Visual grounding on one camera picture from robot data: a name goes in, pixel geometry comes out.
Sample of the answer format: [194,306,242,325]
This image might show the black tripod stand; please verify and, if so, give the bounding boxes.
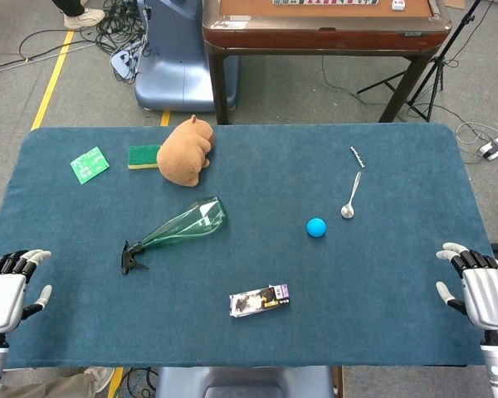
[356,0,482,124]

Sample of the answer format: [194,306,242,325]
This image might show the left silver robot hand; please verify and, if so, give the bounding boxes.
[0,249,53,332]

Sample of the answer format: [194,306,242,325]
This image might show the green circuit board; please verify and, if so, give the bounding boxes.
[69,146,110,185]

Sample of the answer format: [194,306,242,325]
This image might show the brown mahjong table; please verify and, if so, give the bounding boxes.
[202,0,452,125]

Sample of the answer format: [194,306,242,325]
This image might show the silver metal spoon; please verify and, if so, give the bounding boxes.
[340,171,363,220]

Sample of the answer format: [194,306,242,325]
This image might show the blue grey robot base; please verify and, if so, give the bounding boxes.
[134,0,240,113]

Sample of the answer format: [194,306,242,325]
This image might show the green transparent spray bottle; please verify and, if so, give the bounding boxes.
[120,196,228,276]

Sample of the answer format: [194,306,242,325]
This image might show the black cable bundle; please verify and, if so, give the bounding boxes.
[95,0,153,86]

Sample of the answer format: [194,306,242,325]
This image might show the green yellow sponge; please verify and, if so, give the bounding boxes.
[127,143,162,171]

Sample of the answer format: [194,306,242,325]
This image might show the white purple printed box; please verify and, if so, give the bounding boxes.
[228,283,292,319]

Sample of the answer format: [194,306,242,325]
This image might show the brown plush capybara toy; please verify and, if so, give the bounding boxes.
[156,114,216,187]

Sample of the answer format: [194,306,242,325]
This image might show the white sneaker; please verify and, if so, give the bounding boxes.
[63,7,106,31]

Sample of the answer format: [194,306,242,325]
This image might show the white floor cable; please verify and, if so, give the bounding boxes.
[455,121,498,147]

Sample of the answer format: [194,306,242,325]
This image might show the blue table cloth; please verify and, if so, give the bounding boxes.
[0,122,498,370]

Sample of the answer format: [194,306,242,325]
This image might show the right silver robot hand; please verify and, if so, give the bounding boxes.
[435,242,498,332]

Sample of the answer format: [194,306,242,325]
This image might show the person leg khaki trousers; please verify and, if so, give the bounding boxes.
[0,366,115,398]

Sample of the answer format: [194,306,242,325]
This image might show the row of mahjong tiles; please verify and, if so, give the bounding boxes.
[272,0,379,7]

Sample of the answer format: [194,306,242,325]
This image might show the grey blue robot chassis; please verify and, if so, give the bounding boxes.
[154,366,335,398]

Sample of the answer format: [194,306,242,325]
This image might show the blue ball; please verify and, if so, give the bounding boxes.
[306,216,328,239]

